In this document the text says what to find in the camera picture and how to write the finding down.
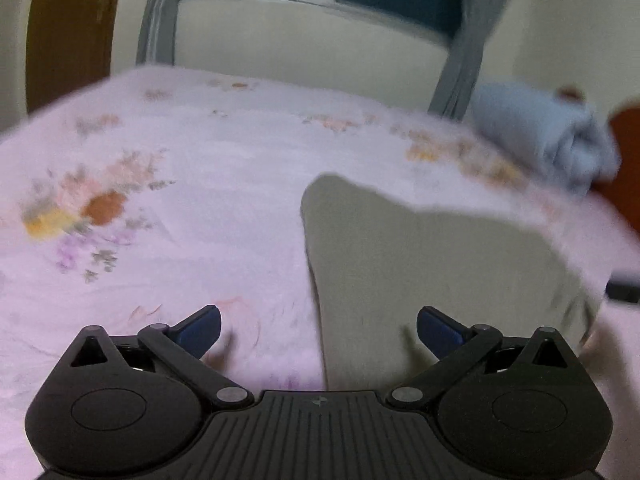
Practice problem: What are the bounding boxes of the olive green pants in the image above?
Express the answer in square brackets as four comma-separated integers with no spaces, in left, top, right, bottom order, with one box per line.
[300,176,600,390]

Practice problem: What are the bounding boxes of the pink floral bed sheet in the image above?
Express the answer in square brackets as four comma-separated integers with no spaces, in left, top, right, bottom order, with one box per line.
[1,66,639,479]

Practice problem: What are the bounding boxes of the red headboard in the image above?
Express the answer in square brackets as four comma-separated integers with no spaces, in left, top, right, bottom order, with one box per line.
[554,84,640,236]

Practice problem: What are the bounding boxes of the folded light blue blanket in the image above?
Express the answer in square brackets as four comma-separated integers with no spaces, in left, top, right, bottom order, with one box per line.
[470,82,622,194]

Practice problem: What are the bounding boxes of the grey curtain left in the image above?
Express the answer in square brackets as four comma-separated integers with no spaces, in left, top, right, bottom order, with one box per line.
[136,0,180,65]

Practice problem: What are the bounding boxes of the grey curtain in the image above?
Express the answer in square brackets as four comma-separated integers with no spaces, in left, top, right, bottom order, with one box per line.
[136,0,180,65]
[428,0,509,120]

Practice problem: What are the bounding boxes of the brown wooden door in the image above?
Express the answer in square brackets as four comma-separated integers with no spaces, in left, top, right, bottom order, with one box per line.
[25,0,118,113]

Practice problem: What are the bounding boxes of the grey curtain right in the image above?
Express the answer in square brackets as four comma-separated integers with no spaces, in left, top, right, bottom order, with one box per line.
[428,0,509,120]

